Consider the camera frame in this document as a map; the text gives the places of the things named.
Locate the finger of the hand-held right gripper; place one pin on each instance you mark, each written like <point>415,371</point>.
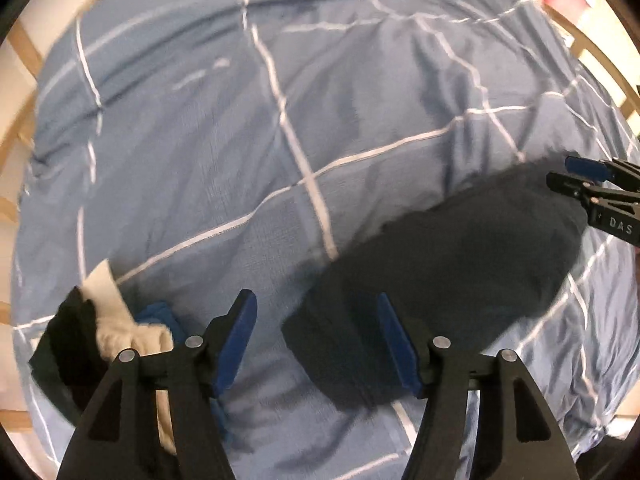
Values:
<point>575,186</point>
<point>590,169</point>

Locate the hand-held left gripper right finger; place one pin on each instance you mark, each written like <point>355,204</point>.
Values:
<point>395,340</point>

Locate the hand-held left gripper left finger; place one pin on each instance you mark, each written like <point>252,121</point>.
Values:
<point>239,336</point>

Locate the dark pants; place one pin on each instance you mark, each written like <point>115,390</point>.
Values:
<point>440,260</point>

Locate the blue folded garment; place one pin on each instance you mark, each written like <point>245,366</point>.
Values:
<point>162,317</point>

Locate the cream folded garment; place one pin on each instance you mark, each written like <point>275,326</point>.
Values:
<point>127,340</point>

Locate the black folded garment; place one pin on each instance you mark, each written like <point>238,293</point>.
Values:
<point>65,355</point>

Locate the blue checked bed cover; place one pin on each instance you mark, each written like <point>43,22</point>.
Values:
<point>300,135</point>

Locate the wooden bed frame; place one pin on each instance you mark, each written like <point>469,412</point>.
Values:
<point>20,125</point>

